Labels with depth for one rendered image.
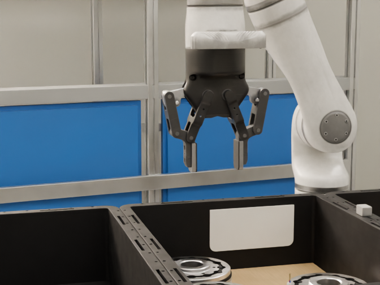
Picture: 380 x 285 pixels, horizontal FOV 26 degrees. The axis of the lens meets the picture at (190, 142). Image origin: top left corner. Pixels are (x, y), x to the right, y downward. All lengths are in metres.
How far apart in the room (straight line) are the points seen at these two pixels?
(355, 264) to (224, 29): 0.35
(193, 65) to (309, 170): 0.45
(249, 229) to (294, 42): 0.33
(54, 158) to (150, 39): 0.52
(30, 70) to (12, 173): 0.95
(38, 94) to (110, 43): 1.03
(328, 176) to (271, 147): 1.72
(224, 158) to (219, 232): 1.88
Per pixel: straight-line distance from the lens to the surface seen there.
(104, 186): 2.85
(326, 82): 1.35
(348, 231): 1.11
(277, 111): 3.11
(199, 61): 1.01
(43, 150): 2.80
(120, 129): 2.86
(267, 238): 1.18
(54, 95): 2.78
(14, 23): 3.63
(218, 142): 3.01
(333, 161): 1.44
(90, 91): 2.81
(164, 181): 2.92
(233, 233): 1.16
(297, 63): 1.34
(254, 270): 1.18
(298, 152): 1.43
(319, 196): 1.19
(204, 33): 0.96
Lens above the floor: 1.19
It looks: 9 degrees down
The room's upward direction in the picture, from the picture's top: straight up
